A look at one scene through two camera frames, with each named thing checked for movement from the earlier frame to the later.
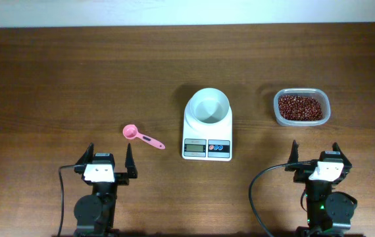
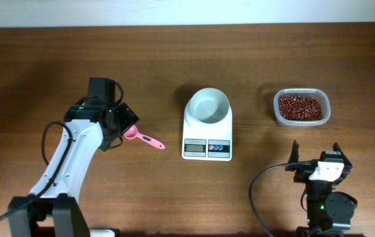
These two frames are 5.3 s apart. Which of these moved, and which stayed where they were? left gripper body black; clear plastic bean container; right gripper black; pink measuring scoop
Moved: left gripper body black
Stayed: pink measuring scoop; clear plastic bean container; right gripper black
